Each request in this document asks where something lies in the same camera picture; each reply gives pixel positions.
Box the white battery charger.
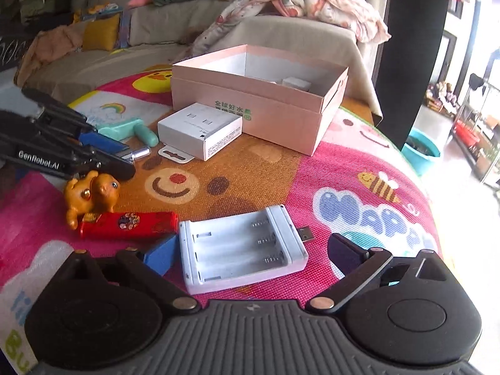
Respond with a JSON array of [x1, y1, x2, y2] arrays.
[[178, 205, 317, 296]]

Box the red lighter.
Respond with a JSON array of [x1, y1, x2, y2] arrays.
[[80, 211, 179, 242]]

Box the teal basin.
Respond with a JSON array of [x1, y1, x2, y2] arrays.
[[402, 127, 442, 176]]

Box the teal roller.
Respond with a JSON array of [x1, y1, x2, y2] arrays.
[[97, 118, 159, 146]]

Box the pink cardboard box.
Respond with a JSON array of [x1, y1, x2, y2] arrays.
[[171, 45, 349, 157]]

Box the beige sofa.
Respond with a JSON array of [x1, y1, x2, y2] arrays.
[[16, 0, 385, 117]]

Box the small white box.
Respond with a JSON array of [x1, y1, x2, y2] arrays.
[[157, 102, 243, 164]]

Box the red basin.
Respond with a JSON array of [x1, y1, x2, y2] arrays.
[[455, 122, 481, 143]]

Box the yellow cushion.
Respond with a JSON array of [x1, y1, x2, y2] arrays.
[[81, 13, 122, 52]]

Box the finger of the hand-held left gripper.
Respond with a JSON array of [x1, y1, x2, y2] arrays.
[[66, 144, 137, 181], [21, 87, 132, 154]]

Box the colourful play mat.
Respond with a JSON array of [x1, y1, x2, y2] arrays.
[[0, 64, 445, 375]]

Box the beige cloth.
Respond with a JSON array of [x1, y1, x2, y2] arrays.
[[16, 27, 84, 85]]

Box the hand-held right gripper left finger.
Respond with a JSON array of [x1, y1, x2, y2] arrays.
[[55, 233, 201, 315]]

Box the white cube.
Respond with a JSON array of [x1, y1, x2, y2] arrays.
[[281, 76, 314, 93]]

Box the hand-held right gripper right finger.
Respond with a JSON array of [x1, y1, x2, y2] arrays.
[[306, 233, 450, 315]]

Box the metal rack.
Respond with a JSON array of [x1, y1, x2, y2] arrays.
[[452, 72, 500, 185]]

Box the golden dog figurine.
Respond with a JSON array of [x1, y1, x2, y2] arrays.
[[64, 170, 120, 229]]

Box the silver usb stick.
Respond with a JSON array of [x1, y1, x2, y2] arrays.
[[121, 146, 152, 163]]

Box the printed blanket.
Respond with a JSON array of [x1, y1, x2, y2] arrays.
[[187, 0, 392, 58]]

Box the blue patterned cloth strip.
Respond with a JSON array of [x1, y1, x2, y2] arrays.
[[117, 10, 133, 50]]

